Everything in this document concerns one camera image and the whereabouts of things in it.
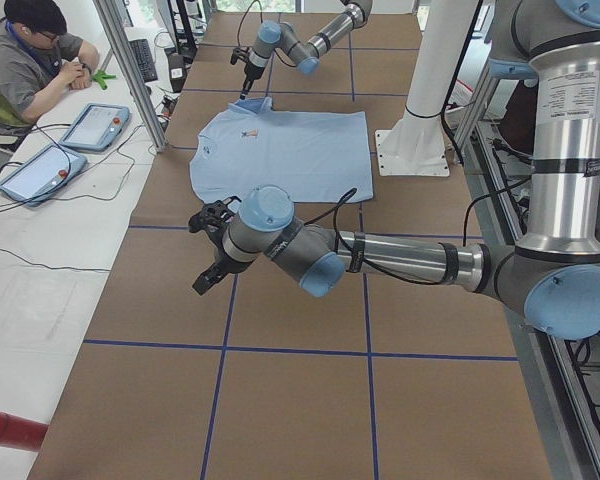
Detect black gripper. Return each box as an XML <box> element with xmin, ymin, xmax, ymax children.
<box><xmin>192</xmin><ymin>242</ymin><xmax>247</xmax><ymax>295</ymax></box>
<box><xmin>239</xmin><ymin>62</ymin><xmax>262</xmax><ymax>99</ymax></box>

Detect light blue polo shirt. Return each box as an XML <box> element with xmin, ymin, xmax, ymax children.
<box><xmin>189</xmin><ymin>97</ymin><xmax>374</xmax><ymax>203</ymax></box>

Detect black keyboard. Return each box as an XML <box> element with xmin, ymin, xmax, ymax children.
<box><xmin>129</xmin><ymin>39</ymin><xmax>158</xmax><ymax>83</ymax></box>

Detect green plastic object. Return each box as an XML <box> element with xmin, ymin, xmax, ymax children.
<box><xmin>92</xmin><ymin>69</ymin><xmax>117</xmax><ymax>90</ymax></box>

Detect far blue teach pendant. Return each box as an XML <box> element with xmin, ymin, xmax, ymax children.
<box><xmin>59</xmin><ymin>103</ymin><xmax>130</xmax><ymax>152</ymax></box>

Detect blue teach pendant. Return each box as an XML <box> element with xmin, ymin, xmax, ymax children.
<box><xmin>59</xmin><ymin>103</ymin><xmax>130</xmax><ymax>152</ymax></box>
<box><xmin>0</xmin><ymin>144</ymin><xmax>87</xmax><ymax>206</ymax></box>

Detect near blue teach pendant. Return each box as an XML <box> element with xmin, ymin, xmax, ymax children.
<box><xmin>0</xmin><ymin>144</ymin><xmax>87</xmax><ymax>206</ymax></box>

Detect seated person grey shirt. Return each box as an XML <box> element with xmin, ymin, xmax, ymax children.
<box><xmin>0</xmin><ymin>0</ymin><xmax>99</xmax><ymax>137</ymax></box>

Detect red cylinder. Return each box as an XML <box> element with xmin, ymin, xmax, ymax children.
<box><xmin>0</xmin><ymin>411</ymin><xmax>48</xmax><ymax>452</ymax></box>

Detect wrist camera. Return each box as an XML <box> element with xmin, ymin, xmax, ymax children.
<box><xmin>230</xmin><ymin>46</ymin><xmax>250</xmax><ymax>65</ymax></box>
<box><xmin>188</xmin><ymin>196</ymin><xmax>241</xmax><ymax>241</ymax></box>

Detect aluminium frame post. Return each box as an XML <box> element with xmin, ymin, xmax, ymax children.
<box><xmin>93</xmin><ymin>0</ymin><xmax>168</xmax><ymax>153</ymax></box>

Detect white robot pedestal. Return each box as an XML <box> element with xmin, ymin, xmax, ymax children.
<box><xmin>376</xmin><ymin>0</ymin><xmax>482</xmax><ymax>177</ymax></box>

